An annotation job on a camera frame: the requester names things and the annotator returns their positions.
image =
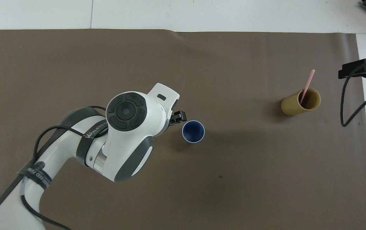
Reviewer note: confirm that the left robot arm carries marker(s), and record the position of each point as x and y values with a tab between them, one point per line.
128	137

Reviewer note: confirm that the blue cup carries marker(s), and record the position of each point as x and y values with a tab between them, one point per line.
193	131

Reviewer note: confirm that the bamboo cup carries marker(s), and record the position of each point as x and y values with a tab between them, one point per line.
290	107

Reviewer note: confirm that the pink chopstick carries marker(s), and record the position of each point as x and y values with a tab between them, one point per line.
308	83

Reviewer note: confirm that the black stand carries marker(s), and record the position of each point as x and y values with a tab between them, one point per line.
350	71

